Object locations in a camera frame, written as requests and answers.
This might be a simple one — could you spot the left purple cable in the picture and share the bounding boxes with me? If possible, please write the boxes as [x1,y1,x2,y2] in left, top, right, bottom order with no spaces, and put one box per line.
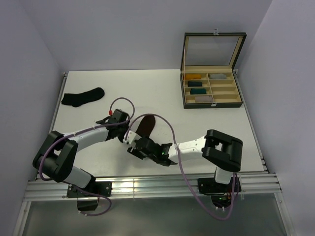
[38,97,135,217]

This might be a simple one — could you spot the black compartment storage box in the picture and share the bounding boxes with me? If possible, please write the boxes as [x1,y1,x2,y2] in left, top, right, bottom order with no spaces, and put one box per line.
[180,31,247,109]

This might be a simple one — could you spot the dark rolled sock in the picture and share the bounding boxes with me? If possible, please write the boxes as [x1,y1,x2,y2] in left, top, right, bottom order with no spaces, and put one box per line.
[187,81,203,87]

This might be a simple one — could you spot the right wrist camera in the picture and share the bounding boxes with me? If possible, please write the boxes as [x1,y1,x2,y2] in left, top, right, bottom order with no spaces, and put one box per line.
[123,131,141,147]

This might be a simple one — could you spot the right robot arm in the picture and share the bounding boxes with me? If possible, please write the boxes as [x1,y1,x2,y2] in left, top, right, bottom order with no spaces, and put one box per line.
[123,129,243,192]

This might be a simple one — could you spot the pink-grey rolled sock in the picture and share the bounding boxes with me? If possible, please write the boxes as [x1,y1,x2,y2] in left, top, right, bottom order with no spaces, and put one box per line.
[195,96,213,103]

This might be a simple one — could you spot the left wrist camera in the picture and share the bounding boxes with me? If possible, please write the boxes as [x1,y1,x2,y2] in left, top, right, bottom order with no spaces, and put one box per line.
[96,109,121,125]

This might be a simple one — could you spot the aluminium frame rail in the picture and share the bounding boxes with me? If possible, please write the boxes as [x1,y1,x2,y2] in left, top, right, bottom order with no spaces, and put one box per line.
[13,71,297,236]

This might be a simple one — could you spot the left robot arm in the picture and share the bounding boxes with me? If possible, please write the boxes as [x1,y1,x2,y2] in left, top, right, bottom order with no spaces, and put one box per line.
[32,109,129,196]

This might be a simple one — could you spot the teal rolled sock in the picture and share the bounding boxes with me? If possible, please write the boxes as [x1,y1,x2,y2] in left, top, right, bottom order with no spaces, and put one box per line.
[190,88,207,95]

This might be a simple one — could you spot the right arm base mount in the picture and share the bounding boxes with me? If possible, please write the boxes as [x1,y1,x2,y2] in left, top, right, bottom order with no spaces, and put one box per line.
[197,177,234,209]

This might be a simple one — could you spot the purple cable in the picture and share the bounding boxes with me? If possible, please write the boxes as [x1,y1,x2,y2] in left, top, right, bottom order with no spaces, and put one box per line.
[124,113,239,221]
[38,97,135,217]

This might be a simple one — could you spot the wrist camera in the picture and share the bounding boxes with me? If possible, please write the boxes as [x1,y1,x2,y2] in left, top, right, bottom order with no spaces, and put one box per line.
[123,131,141,147]
[96,109,121,125]

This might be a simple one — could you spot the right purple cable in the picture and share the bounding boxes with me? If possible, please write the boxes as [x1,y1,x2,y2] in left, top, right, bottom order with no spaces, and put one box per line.
[124,113,239,221]

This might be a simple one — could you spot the orange rolled sock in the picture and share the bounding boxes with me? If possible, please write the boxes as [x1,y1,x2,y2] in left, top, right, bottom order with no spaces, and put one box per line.
[184,74,201,80]

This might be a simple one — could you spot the black sock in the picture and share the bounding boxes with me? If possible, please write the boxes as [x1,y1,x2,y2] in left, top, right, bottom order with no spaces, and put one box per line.
[61,87,105,108]

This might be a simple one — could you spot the light grey rolled sock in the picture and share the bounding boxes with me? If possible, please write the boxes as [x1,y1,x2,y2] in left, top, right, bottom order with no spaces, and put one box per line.
[210,73,227,80]

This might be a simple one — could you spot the brown striped sock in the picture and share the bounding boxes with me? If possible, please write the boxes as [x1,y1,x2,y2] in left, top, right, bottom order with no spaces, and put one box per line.
[136,115,156,138]

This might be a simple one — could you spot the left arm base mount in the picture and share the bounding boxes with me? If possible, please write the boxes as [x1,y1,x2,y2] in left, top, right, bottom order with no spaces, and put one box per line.
[66,181,112,217]

